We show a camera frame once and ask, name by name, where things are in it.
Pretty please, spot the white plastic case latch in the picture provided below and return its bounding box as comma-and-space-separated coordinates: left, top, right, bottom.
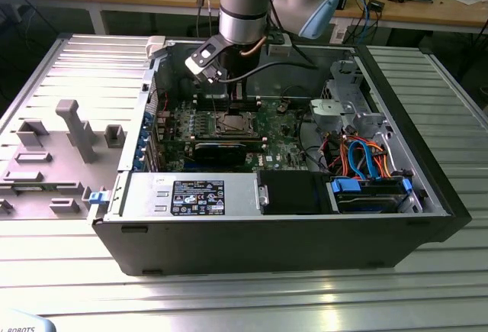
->
146, 36, 169, 60

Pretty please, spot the black graphics card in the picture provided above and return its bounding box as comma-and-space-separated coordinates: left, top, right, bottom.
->
193, 141, 248, 167

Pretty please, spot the blue data wire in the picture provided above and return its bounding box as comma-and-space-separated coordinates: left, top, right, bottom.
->
348, 139, 382, 180

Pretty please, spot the orange red wire bundle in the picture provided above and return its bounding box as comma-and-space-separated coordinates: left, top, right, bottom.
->
326, 135, 350, 177
371, 140, 401, 179

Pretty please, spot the metal socket cover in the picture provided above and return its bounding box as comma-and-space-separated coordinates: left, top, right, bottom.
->
215, 112, 255, 134

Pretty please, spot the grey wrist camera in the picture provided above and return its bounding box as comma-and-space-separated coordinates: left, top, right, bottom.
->
266, 31, 294, 56

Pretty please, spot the CPU socket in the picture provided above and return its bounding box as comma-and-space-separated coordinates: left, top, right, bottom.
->
213, 110, 256, 137

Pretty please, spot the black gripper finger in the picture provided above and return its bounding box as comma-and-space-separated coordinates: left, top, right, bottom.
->
228, 81, 247, 114

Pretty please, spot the thin black looped wire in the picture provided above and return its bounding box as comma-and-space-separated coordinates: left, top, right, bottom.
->
281, 85, 310, 101

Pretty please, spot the RAM slot bank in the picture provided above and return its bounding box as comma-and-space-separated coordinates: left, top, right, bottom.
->
189, 136, 268, 150
194, 96, 262, 112

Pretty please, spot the silver metal drive cage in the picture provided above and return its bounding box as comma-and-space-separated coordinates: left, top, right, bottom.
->
322, 59, 387, 138

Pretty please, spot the silver power supply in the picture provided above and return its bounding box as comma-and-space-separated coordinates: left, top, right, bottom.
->
120, 172, 266, 221

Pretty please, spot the grey parts rack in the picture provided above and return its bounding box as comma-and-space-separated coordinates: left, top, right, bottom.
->
0, 98, 127, 221

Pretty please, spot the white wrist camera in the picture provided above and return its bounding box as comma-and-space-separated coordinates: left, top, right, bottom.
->
185, 37, 226, 83

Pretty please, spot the wooden workbench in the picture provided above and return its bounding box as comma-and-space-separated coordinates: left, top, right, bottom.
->
0, 0, 488, 49

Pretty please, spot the blue plastic clip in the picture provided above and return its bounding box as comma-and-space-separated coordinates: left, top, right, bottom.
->
90, 190, 111, 207

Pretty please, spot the blue card retainer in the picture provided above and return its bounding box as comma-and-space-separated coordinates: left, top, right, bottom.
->
133, 112, 153, 175

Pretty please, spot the black PC case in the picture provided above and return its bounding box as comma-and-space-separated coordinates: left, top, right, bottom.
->
91, 34, 474, 278

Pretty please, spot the hard disk in blue carrier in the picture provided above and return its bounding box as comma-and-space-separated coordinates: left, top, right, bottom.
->
327, 177, 415, 214

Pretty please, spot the silver metal bracket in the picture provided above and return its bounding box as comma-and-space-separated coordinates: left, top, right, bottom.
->
308, 98, 355, 135

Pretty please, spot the green motherboard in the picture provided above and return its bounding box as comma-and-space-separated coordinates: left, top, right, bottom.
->
154, 97, 323, 175

